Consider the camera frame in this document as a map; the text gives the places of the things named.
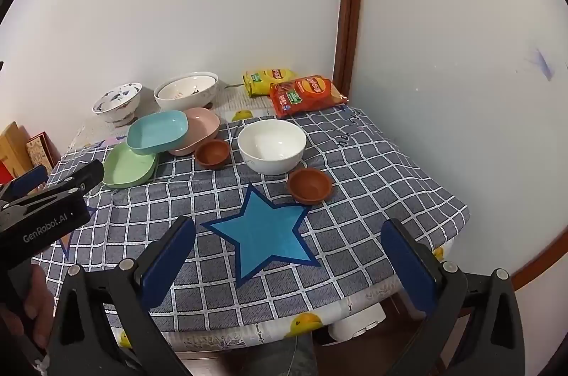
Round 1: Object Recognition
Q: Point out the grey checked cloth with stars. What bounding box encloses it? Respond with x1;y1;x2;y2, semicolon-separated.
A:
38;105;470;333

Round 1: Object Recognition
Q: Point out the brown wooden door frame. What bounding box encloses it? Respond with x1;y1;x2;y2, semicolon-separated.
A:
333;0;366;102

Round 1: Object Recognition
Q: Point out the person's left hand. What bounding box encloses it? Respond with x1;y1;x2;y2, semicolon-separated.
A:
0;263;55;352

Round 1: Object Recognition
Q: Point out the plain white bowl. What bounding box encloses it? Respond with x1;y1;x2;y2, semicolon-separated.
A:
237;120;307;175

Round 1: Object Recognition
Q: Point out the green plate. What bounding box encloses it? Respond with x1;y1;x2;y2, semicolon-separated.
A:
101;143;159;189

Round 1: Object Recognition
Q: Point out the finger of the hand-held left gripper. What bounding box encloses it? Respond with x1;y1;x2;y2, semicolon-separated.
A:
9;160;105;212
0;164;49;203

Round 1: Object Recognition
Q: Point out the patterned cardboard box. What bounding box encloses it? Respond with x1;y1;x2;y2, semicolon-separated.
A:
26;131;63;171

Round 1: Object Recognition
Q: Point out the blue patterned white bowl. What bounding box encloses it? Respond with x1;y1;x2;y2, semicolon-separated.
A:
92;82;143;127

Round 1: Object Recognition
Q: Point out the pink plate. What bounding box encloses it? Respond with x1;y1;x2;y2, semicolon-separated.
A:
168;107;221;157

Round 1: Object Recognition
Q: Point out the brown wooden baseboard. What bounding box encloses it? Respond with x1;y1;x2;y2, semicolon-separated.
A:
509;220;568;292

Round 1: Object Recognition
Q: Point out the blue plate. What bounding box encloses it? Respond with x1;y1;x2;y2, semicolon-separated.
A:
126;110;189;156

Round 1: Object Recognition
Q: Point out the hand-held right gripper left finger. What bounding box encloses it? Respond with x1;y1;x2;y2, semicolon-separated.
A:
44;215;196;376

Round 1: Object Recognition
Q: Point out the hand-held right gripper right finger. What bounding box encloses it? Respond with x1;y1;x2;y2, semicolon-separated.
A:
381;218;527;376

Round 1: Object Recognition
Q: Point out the white plastic container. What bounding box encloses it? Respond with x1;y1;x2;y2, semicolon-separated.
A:
328;303;386;344

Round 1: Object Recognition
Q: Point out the yellow chip bag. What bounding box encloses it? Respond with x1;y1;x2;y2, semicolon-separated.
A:
242;67;297;98

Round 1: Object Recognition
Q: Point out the large white bowl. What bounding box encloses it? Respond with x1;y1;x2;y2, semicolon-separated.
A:
153;71;219;111

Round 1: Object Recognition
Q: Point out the small brown bowl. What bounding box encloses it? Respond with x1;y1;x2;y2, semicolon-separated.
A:
286;168;334;206
194;139;231;170

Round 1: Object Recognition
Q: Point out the floral plastic tablecloth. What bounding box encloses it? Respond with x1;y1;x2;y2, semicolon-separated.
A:
60;85;453;356

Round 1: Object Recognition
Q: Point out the white bowl with orange print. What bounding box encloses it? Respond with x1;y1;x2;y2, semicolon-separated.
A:
157;75;216;100

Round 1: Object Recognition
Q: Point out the red chip bag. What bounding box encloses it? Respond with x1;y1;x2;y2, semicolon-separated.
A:
269;75;349;119

